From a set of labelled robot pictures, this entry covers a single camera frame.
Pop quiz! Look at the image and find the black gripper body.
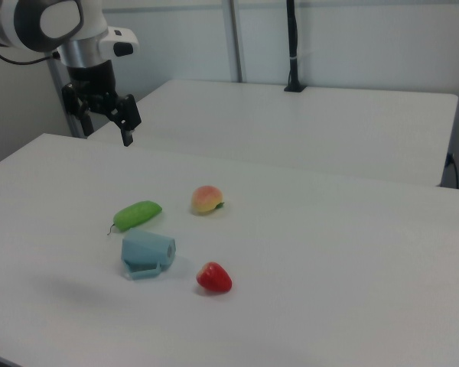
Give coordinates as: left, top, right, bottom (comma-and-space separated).
62, 63, 128, 115

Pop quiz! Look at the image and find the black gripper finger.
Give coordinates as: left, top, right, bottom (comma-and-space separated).
112, 93, 143, 148
62, 86, 96, 138

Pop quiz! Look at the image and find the light blue hexagonal mug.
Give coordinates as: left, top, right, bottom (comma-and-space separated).
121, 228, 177, 282

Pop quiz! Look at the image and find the green toy cucumber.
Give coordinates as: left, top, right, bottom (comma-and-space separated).
106, 200, 164, 236

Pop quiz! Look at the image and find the orange toy peach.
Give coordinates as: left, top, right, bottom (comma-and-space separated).
190, 185, 226, 217

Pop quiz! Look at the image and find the red toy strawberry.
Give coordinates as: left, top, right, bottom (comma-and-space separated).
196, 261, 233, 294

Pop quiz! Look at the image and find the grey metal partition post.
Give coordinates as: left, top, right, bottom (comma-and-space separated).
47, 60, 89, 139
227, 0, 249, 83

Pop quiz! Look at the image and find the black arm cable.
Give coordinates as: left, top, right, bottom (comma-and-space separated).
0, 32, 62, 66

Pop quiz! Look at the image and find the black camera pole with base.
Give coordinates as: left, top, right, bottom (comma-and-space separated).
282, 0, 307, 93

